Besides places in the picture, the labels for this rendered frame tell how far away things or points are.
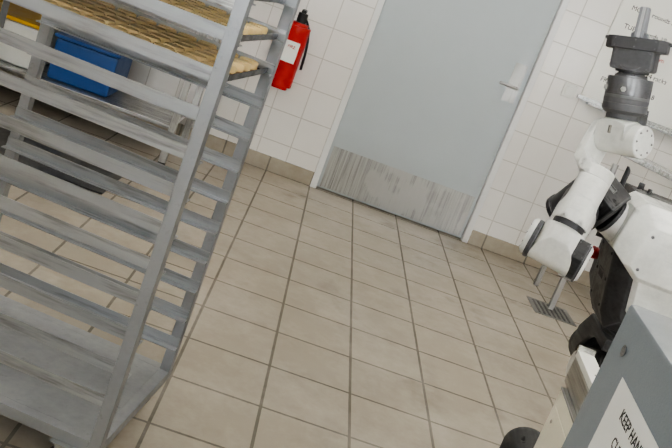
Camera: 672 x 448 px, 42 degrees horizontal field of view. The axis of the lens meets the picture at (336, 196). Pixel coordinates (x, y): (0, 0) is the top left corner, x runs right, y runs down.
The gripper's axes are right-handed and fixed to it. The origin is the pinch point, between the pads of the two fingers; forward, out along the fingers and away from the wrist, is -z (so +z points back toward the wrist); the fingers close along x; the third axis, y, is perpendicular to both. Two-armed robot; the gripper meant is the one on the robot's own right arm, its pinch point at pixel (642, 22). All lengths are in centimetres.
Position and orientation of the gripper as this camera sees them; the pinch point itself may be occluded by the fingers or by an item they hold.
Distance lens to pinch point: 186.3
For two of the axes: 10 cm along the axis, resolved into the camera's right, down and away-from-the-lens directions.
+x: 8.4, 2.2, -4.9
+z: -1.6, 9.8, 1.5
